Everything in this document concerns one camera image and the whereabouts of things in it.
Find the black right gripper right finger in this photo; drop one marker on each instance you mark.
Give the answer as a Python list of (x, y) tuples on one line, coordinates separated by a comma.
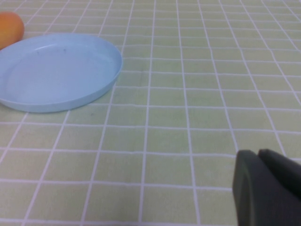
[(282, 169)]

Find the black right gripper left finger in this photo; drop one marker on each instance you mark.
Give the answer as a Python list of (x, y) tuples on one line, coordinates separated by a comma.
[(256, 200)]

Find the orange mango with reddish blush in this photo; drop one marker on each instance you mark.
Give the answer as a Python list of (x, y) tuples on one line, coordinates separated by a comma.
[(9, 28)]

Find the light blue round plate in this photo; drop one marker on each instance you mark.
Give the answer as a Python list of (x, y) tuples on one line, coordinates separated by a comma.
[(56, 75)]

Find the green checked tablecloth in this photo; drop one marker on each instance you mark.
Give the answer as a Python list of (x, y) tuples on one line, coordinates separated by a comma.
[(176, 106)]

